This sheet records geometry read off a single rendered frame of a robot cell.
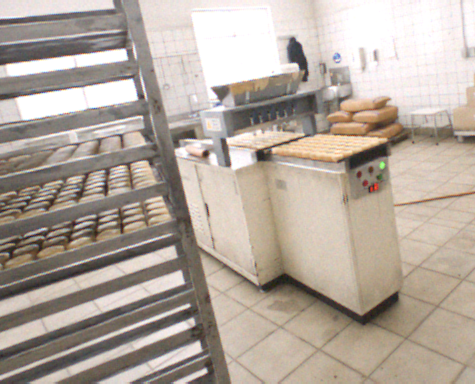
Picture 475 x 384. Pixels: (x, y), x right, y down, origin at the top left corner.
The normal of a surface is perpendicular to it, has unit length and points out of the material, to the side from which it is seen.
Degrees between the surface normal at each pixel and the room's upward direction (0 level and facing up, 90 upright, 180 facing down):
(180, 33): 90
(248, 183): 90
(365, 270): 90
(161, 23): 90
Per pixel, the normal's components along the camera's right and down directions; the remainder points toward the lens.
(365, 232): 0.60, 0.07
